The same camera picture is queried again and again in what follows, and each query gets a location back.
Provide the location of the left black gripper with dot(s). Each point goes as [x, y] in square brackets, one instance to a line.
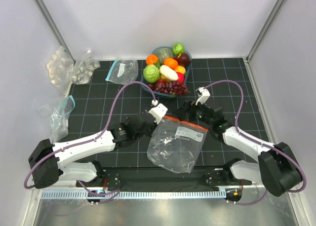
[154, 126]

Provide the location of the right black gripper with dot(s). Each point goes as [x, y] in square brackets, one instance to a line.
[188, 107]

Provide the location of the clear bag with orange zipper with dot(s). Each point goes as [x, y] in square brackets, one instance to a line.
[175, 145]

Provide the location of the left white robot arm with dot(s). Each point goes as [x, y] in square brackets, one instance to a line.
[50, 163]

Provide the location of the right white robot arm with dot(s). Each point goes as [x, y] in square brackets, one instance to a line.
[277, 168]

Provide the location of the clear bag with blue zipper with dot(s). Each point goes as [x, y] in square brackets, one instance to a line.
[123, 71]

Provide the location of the crumpled clear bag blue zipper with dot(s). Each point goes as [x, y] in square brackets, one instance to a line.
[58, 110]

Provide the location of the bag of white pieces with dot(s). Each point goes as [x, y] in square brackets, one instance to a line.
[59, 70]
[84, 68]

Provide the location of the black grid mat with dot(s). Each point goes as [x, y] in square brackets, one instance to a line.
[95, 104]

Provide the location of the red apple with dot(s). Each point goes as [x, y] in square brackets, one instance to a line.
[181, 77]

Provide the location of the yellow fruit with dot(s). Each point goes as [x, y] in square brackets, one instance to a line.
[180, 69]

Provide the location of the large green cabbage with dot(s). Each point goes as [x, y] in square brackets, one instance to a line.
[151, 73]

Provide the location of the dark red plum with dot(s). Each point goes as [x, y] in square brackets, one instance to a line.
[183, 59]

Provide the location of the orange fruit centre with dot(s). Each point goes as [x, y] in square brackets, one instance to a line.
[170, 62]

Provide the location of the orange fruit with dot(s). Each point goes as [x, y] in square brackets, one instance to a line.
[151, 59]
[170, 62]

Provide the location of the orange fruit left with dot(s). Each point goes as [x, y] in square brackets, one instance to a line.
[151, 59]

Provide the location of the small green cabbage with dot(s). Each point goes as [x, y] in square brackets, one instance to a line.
[178, 49]

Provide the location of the grey green melon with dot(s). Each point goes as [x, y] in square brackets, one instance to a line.
[163, 53]

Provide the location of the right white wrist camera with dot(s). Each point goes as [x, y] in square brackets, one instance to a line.
[203, 95]

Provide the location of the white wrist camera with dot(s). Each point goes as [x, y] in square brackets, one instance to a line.
[158, 112]
[203, 95]

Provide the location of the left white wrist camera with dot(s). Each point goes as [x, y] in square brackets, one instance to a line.
[158, 112]

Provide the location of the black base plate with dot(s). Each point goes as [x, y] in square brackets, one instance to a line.
[156, 179]

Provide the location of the aluminium cable rail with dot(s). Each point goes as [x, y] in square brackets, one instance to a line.
[83, 194]

